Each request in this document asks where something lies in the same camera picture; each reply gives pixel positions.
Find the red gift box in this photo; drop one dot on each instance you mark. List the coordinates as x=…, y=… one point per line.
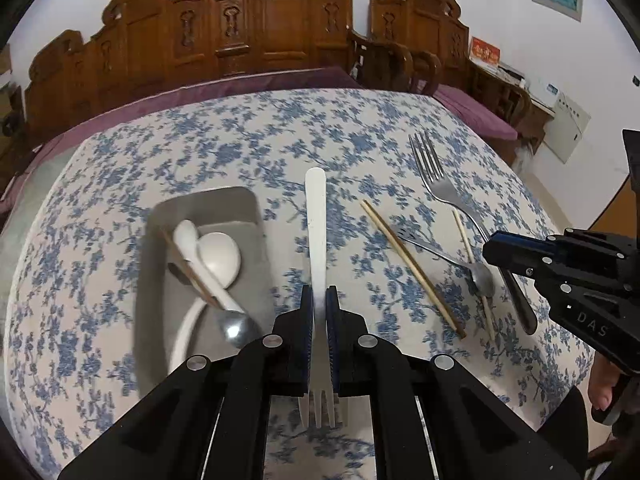
x=485, y=51

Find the blue floral tablecloth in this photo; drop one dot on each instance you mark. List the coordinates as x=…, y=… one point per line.
x=250, y=135

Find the carved wooden armchair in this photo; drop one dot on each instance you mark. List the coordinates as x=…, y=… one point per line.
x=415, y=15

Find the rectangular metal tray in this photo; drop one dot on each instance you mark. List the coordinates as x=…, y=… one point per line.
x=235, y=210

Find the person's right hand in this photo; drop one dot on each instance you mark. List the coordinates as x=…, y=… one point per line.
x=602, y=385

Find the small white plastic spoon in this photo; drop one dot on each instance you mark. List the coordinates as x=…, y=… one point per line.
x=185, y=237

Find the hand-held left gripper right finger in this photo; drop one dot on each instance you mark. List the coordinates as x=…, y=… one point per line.
x=332, y=320

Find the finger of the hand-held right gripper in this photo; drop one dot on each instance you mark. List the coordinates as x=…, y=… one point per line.
x=510, y=250
x=595, y=240

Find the wooden chopstick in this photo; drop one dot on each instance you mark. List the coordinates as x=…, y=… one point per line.
x=192, y=275
x=410, y=265
x=462, y=235

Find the white desk device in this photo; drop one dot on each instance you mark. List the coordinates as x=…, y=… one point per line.
x=549, y=89

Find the long purple seat cushion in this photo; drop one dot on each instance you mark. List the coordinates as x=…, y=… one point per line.
x=150, y=105

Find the wooden side table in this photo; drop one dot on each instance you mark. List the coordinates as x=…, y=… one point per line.
x=537, y=115

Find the white plastic fork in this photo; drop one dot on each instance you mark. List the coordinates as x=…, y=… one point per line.
x=316, y=220

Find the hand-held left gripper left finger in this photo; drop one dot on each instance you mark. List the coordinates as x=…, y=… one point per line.
x=306, y=320

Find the white wall distribution box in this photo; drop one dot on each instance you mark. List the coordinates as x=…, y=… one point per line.
x=567, y=125

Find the short purple seat cushion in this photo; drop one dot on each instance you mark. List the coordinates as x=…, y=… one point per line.
x=475, y=110

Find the carved wooden sofa bench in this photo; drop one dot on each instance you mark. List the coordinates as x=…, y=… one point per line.
x=280, y=15

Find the large white plastic spoon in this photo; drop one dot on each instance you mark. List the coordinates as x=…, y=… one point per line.
x=220, y=260

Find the metal fork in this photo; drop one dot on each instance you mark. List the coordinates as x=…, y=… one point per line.
x=440, y=185

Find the grey printer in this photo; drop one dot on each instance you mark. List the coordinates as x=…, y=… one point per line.
x=511, y=74

